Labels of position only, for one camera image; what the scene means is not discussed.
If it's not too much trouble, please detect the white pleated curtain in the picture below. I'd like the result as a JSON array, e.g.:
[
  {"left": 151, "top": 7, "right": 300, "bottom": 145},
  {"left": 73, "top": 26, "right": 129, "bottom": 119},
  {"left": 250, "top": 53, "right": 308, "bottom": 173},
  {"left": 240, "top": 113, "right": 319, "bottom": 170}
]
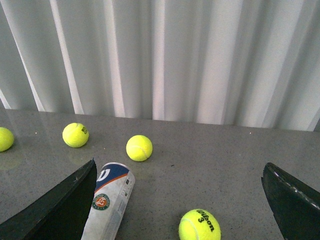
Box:
[{"left": 0, "top": 0, "right": 320, "bottom": 131}]

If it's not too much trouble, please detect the Wilson tennis ball can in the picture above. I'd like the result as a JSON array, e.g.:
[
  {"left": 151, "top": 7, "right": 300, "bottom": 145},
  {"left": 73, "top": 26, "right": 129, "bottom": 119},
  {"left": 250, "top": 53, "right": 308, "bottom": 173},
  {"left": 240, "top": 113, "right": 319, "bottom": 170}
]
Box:
[{"left": 81, "top": 162, "right": 135, "bottom": 240}]

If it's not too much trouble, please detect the Wilson 3 tennis ball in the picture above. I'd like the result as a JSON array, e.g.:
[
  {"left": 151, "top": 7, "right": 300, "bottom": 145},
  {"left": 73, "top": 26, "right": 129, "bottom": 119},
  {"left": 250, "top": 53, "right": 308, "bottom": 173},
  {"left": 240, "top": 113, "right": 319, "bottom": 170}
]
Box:
[{"left": 178, "top": 208, "right": 222, "bottom": 240}]

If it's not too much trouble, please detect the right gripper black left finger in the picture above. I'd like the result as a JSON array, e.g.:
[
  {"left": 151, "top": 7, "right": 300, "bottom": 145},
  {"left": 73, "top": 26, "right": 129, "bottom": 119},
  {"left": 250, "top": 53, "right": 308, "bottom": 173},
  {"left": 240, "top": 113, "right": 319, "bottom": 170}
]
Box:
[{"left": 0, "top": 160, "right": 97, "bottom": 240}]

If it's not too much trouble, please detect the tennis ball with black logo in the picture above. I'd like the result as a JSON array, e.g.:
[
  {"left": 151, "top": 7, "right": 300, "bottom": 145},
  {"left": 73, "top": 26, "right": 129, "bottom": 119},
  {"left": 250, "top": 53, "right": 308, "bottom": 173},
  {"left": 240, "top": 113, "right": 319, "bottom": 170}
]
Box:
[{"left": 62, "top": 122, "right": 90, "bottom": 148}]

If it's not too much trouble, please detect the plain centre tennis ball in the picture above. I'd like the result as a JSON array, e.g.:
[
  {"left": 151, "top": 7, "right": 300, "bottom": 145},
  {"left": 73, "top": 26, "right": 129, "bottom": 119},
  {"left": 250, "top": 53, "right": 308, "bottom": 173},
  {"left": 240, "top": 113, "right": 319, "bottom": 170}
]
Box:
[{"left": 126, "top": 135, "right": 153, "bottom": 162}]

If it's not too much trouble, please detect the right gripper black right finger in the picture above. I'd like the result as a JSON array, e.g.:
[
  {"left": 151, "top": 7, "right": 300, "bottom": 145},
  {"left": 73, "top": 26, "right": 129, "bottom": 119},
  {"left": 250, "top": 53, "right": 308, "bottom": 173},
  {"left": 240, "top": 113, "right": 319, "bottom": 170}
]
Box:
[{"left": 261, "top": 162, "right": 320, "bottom": 240}]

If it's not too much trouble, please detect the tennis ball far left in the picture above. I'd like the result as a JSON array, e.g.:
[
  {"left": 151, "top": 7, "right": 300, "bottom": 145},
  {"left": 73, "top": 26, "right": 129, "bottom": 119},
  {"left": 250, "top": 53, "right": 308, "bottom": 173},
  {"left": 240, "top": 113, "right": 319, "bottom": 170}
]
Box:
[{"left": 0, "top": 127, "right": 14, "bottom": 152}]

